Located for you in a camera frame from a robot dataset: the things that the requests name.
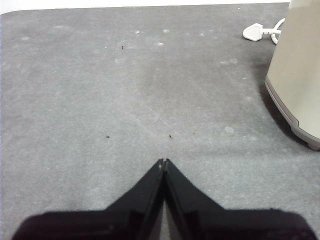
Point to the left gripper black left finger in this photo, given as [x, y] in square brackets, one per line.
[120, 222]

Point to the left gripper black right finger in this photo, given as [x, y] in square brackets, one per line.
[212, 222]

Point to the cream toaster with chrome top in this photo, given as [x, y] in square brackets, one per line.
[300, 75]

